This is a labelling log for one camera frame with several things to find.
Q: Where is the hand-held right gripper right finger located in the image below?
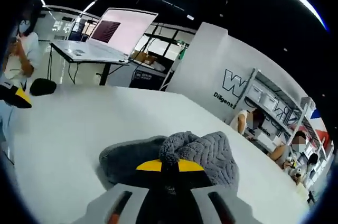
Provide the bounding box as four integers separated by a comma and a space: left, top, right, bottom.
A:
168, 159, 264, 224

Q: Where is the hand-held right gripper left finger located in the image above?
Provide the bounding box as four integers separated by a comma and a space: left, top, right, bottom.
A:
79, 159, 170, 224

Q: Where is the grey towel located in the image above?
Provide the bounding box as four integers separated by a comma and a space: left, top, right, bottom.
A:
98, 129, 240, 192

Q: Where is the black rounded object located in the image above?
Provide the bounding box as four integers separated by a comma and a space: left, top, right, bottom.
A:
29, 78, 58, 97

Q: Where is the small white standing desk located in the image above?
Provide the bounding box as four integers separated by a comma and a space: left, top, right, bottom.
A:
49, 40, 133, 87

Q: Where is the white shelving rack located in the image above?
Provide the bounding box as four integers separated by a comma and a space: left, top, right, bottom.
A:
248, 83, 325, 161

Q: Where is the black equipment case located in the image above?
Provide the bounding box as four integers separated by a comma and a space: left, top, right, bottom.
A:
128, 64, 171, 90

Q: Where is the open white laptop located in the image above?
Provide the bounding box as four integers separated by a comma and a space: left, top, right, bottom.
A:
65, 7, 159, 64

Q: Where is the brown cardboard box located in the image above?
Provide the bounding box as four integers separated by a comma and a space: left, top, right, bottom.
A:
131, 50, 166, 71

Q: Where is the green hanging object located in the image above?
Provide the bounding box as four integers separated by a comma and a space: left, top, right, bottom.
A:
177, 39, 190, 60

